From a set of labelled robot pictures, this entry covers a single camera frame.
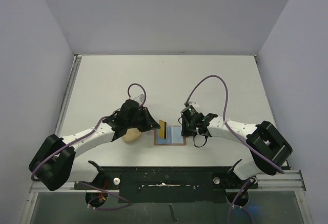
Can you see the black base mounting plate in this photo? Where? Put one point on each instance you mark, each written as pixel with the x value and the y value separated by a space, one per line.
pixel 167 184

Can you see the gold credit card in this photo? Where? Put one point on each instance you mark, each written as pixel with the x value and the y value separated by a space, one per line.
pixel 163 129

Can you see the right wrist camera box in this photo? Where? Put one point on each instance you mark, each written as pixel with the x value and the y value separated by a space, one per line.
pixel 193 103

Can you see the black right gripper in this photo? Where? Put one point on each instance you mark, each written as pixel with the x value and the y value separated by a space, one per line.
pixel 186 129

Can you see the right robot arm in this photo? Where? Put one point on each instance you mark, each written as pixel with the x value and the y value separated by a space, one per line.
pixel 269 149

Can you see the wooden card tray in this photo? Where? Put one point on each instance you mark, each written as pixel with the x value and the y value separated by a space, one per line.
pixel 131 136

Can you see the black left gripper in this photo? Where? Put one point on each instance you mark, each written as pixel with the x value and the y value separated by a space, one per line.
pixel 149 123

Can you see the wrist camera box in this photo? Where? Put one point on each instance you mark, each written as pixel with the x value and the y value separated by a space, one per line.
pixel 139 99
pixel 193 103

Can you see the tan leather card holder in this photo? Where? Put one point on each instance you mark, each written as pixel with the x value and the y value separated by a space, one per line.
pixel 173 137

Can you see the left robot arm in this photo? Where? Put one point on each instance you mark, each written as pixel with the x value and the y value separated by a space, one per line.
pixel 53 162

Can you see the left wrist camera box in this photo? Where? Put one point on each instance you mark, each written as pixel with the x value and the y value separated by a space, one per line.
pixel 139 99

